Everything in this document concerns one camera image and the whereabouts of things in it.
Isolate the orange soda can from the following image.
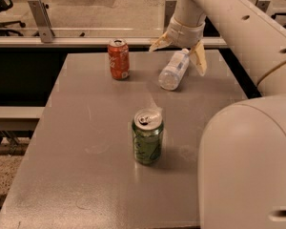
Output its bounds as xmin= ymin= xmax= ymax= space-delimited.
xmin=108 ymin=38 xmax=130 ymax=80

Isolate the middle metal rail bracket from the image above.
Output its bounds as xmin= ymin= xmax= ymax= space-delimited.
xmin=164 ymin=0 xmax=176 ymax=30

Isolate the green soda can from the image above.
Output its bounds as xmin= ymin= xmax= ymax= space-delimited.
xmin=132 ymin=108 xmax=164 ymax=165

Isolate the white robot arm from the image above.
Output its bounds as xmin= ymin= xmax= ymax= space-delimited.
xmin=151 ymin=0 xmax=286 ymax=229

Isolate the grey side bench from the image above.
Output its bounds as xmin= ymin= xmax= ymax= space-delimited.
xmin=0 ymin=106 xmax=44 ymax=131

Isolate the metal rail bracket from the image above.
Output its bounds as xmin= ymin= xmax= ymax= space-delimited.
xmin=255 ymin=0 xmax=271 ymax=12
xmin=28 ymin=0 xmax=54 ymax=43
xmin=164 ymin=0 xmax=176 ymax=30

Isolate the clear plastic water bottle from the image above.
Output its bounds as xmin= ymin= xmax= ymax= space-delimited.
xmin=158 ymin=49 xmax=190 ymax=91

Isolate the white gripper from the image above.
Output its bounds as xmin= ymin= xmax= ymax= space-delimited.
xmin=149 ymin=13 xmax=207 ymax=76

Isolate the right metal rail bracket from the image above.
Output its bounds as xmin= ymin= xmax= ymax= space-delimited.
xmin=255 ymin=0 xmax=271 ymax=12

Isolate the glass barrier panel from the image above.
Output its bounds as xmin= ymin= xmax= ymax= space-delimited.
xmin=0 ymin=0 xmax=286 ymax=37

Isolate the left metal rail bracket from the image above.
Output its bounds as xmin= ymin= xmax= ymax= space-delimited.
xmin=28 ymin=0 xmax=54 ymax=43

